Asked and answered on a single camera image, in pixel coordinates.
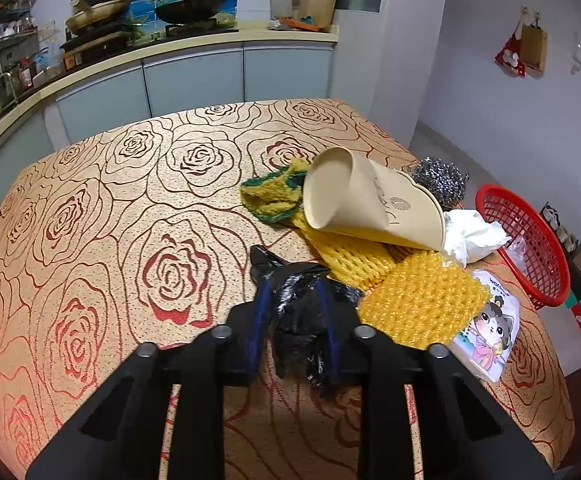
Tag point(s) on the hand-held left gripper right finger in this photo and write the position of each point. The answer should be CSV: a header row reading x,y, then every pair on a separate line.
x,y
331,330

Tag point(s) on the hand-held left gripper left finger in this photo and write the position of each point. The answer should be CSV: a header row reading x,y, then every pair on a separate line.
x,y
259,320

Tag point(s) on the black plastic bag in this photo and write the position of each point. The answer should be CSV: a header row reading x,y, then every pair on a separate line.
x,y
298,325

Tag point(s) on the red plastic basket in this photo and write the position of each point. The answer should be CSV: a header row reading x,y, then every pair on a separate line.
x,y
545,260

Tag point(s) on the beige paper cup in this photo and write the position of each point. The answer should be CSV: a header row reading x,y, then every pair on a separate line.
x,y
375,205

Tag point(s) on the black shoe rack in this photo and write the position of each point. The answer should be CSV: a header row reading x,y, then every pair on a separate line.
x,y
557,225

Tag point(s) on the yellow foam net sleeve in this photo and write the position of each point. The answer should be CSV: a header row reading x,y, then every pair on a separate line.
x,y
350,257

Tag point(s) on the clear plastic bag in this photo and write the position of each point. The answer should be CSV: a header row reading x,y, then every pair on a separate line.
x,y
517,254

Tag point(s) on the yellow foam mesh pad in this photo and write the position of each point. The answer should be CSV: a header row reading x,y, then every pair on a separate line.
x,y
420,300

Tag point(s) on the yellow green sponge cloth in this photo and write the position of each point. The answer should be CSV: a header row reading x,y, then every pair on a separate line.
x,y
270,195

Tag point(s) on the white crumpled tissue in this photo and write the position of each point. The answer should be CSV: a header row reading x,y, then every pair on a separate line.
x,y
475,235

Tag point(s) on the rose patterned tablecloth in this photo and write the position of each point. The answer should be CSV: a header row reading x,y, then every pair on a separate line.
x,y
120,260

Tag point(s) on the cartoon tissue packet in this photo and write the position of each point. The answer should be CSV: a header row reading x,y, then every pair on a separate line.
x,y
490,330

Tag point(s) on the steel wool scourer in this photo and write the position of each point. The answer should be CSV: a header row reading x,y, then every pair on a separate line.
x,y
440,180

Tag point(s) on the brown paper bag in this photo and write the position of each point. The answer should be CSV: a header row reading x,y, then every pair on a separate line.
x,y
534,47

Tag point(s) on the red cloth bag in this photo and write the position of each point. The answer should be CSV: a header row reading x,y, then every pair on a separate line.
x,y
509,55

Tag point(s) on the kitchen counter cabinets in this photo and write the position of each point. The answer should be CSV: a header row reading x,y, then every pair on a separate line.
x,y
190,75

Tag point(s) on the orange kitchen tool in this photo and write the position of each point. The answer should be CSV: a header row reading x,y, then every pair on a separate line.
x,y
298,24

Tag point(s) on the black gas stove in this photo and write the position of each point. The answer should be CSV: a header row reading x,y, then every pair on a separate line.
x,y
120,35

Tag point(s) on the black wok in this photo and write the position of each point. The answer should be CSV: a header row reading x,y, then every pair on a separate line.
x,y
190,7

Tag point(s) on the clear plastic bottle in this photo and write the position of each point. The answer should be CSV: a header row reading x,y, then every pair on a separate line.
x,y
280,0

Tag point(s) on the golden frying pan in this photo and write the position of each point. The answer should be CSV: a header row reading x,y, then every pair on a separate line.
x,y
98,12

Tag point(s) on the metal spice rack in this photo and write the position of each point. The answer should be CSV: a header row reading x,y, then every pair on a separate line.
x,y
15,60

